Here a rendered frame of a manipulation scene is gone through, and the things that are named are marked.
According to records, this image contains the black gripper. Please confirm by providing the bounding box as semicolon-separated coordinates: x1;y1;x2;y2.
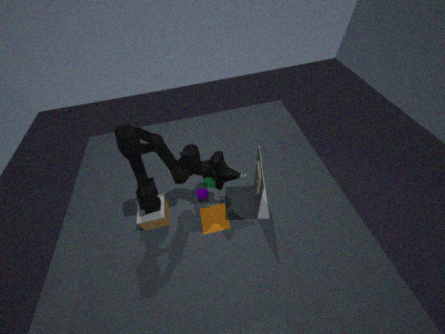
200;151;241;190

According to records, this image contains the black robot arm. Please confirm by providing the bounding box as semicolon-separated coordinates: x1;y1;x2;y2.
115;125;202;214

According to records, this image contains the grey panel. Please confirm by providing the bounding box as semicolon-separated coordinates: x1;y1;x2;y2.
254;147;269;219

